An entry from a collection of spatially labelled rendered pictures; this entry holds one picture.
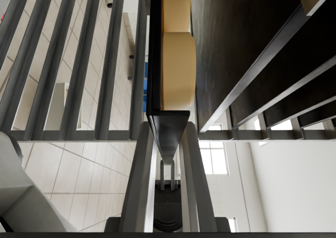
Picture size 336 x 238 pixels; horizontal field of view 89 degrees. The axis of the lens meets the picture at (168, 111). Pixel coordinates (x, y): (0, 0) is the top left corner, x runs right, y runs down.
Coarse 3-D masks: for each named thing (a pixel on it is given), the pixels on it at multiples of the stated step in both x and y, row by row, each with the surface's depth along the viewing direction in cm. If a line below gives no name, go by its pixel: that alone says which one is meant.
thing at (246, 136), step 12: (12, 132) 47; (48, 132) 47; (84, 132) 47; (120, 132) 47; (216, 132) 47; (240, 132) 47; (252, 132) 47; (276, 132) 48; (288, 132) 48; (312, 132) 48; (324, 132) 48
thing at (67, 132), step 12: (96, 0) 64; (96, 12) 62; (84, 24) 58; (84, 36) 58; (84, 48) 57; (84, 60) 55; (72, 72) 51; (84, 72) 53; (72, 84) 50; (84, 84) 52; (72, 96) 50; (72, 108) 49; (72, 120) 48; (60, 132) 45; (72, 132) 47
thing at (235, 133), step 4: (228, 108) 47; (228, 112) 47; (228, 116) 47; (228, 120) 47; (228, 124) 47; (228, 128) 47; (236, 128) 48; (228, 132) 47; (232, 132) 45; (236, 132) 47; (228, 136) 47; (232, 136) 44; (236, 136) 47
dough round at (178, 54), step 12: (168, 36) 10; (180, 36) 10; (192, 36) 10; (168, 48) 9; (180, 48) 9; (192, 48) 9; (168, 60) 9; (180, 60) 9; (192, 60) 9; (168, 72) 9; (180, 72) 9; (192, 72) 9; (168, 84) 9; (180, 84) 9; (192, 84) 10; (168, 96) 10; (180, 96) 10; (192, 96) 10; (168, 108) 11; (180, 108) 11
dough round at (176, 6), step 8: (168, 0) 11; (176, 0) 11; (184, 0) 11; (168, 8) 11; (176, 8) 11; (184, 8) 11; (168, 16) 11; (176, 16) 11; (184, 16) 11; (168, 24) 12; (176, 24) 12; (184, 24) 12
